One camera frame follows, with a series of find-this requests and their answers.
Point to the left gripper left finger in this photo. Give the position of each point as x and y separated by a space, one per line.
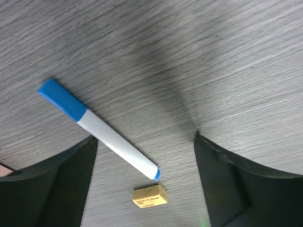
51 193

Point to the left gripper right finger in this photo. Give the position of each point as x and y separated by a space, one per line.
242 193

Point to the small yellow eraser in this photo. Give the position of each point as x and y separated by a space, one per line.
150 196

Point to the blue capped white marker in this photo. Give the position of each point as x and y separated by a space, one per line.
89 121

